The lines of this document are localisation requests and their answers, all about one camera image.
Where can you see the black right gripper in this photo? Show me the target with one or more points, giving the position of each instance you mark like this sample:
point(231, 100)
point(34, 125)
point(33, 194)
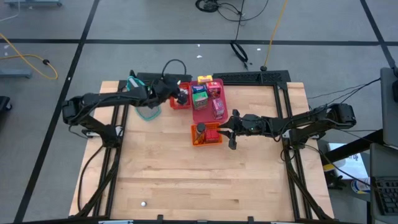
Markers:
point(255, 126)

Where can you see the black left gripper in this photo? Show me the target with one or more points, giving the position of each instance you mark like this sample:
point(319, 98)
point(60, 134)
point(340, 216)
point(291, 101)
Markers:
point(164, 90)

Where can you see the red small box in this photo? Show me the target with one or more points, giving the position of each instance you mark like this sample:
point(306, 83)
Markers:
point(212, 136)

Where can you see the green snack box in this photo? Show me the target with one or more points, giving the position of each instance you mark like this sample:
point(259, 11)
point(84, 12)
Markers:
point(200, 100)

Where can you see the blue snack box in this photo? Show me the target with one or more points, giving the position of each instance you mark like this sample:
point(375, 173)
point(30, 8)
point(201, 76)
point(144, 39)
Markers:
point(199, 88)

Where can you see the pink snack box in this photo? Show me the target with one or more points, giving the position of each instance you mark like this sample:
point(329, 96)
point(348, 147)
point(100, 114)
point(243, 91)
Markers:
point(218, 109)

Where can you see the yellow pops cereal box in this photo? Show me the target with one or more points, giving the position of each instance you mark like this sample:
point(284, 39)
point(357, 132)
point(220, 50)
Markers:
point(205, 79)

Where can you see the red snack box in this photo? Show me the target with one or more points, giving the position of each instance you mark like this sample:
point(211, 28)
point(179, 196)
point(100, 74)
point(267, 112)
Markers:
point(214, 89)

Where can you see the brown snack wrapper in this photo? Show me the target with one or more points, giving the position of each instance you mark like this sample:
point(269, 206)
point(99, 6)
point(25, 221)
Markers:
point(198, 139)

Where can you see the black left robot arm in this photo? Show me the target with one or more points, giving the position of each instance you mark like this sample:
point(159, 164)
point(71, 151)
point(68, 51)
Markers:
point(109, 98)

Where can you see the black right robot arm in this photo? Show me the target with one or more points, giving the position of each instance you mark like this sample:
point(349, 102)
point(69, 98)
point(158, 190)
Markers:
point(311, 123)

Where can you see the red mesh plastic basket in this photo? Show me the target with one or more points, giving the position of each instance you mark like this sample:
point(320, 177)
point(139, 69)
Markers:
point(174, 105)

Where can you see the orange plastic basket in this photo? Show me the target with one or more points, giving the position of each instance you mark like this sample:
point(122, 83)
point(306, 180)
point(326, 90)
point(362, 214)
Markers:
point(217, 143)

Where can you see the pink plastic tray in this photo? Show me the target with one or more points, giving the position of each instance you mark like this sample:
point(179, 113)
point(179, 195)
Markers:
point(206, 116)

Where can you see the teal-rimmed mesh strainer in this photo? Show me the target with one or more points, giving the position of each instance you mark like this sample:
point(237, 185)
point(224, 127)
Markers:
point(149, 112)

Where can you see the short black ridged panel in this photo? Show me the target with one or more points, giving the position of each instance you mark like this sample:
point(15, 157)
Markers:
point(146, 76)

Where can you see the long black perforated panel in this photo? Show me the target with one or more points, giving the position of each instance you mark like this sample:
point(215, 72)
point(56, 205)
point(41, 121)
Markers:
point(248, 76)

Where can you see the white paper sheet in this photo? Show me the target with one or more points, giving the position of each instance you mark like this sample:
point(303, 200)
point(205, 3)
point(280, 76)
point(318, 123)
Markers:
point(351, 161)

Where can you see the grey monitor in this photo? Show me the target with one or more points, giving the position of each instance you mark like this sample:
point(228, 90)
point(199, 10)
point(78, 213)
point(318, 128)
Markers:
point(390, 105)

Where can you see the grey-blue floor bar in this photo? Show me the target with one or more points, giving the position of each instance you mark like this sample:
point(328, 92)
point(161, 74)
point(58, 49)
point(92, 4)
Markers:
point(15, 73)
point(31, 3)

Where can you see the black keyboard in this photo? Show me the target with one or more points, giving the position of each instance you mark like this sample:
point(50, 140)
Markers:
point(387, 196)

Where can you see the black caster foot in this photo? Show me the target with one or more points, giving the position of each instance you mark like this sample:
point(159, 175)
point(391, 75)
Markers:
point(4, 104)

